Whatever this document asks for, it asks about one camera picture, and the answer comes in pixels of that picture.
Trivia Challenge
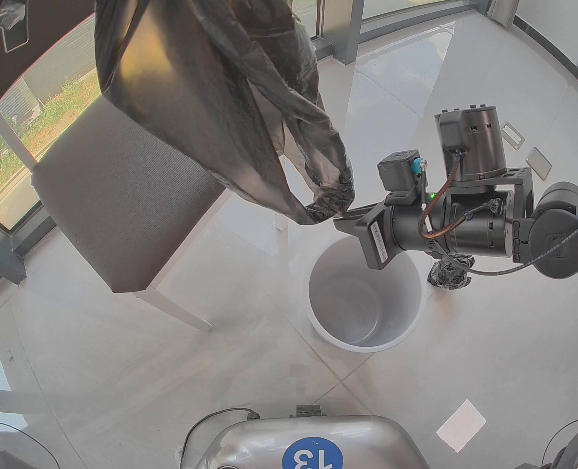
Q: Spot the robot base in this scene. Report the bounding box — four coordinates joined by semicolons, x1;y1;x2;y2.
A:
177;405;419;469

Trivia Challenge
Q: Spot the black plastic bag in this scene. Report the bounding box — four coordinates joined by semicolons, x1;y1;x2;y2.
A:
94;0;356;226

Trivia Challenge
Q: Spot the crumpled black plastic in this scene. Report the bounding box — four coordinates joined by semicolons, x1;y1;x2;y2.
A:
428;256;474;290

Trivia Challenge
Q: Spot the grey chair with white legs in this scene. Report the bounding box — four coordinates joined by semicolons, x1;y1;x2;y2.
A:
0;15;291;334

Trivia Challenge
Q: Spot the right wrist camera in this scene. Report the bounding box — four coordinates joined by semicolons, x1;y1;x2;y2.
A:
377;149;429;206

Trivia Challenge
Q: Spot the white trash bin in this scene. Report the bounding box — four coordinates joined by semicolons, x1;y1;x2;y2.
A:
306;237;425;353

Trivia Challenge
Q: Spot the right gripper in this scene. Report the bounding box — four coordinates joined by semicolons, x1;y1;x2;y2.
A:
333;192;514;270

